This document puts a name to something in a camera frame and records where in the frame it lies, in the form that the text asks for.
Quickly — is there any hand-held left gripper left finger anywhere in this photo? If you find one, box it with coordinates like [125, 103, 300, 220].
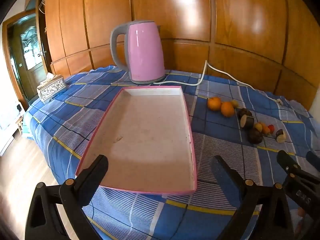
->
[24, 154, 109, 240]

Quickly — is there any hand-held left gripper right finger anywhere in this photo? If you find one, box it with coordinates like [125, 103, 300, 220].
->
[210, 155, 294, 240]

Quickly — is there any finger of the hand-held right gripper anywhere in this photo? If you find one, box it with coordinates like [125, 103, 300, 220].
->
[306, 151, 320, 173]
[277, 150, 302, 180]

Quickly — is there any halved dark taro piece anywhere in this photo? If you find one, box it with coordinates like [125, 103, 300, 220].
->
[240, 115, 255, 130]
[275, 129, 287, 143]

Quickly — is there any pink shallow tray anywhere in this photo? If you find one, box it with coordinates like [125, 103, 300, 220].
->
[75, 85, 198, 195]

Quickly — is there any orange mandarin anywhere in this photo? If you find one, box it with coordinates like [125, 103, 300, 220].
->
[220, 101, 235, 117]
[207, 97, 222, 112]

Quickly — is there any blue plaid tablecloth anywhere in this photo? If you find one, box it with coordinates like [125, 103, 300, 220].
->
[22, 65, 320, 240]

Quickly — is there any patterned white tissue box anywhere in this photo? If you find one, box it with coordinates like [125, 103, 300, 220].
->
[37, 72, 67, 105]

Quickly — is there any pink electric kettle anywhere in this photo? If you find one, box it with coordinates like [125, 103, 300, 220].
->
[110, 19, 166, 85]

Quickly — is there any wooden glass-panel door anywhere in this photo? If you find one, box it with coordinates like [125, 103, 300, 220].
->
[6, 12, 47, 103]

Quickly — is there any wooden wardrobe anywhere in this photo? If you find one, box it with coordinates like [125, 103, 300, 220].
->
[36, 0, 320, 110]

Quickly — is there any white kettle power cord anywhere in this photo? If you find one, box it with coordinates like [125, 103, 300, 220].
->
[153, 60, 284, 105]

